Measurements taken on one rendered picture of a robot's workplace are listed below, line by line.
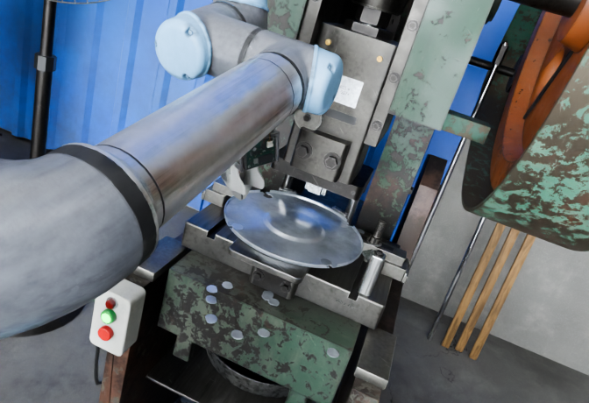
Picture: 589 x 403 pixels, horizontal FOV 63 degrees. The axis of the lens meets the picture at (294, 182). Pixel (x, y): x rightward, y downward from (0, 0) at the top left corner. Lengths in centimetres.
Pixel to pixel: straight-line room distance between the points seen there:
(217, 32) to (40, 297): 39
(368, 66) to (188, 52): 42
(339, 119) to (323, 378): 50
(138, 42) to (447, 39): 192
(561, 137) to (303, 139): 47
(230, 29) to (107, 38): 210
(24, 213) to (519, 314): 234
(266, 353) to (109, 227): 74
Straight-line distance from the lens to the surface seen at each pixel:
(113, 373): 115
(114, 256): 31
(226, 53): 59
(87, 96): 277
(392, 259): 109
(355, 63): 93
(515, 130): 115
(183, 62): 60
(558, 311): 251
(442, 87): 87
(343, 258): 93
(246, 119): 43
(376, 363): 96
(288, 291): 99
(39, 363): 172
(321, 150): 93
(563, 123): 64
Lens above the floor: 122
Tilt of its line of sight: 22 degrees down
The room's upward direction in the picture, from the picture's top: 17 degrees clockwise
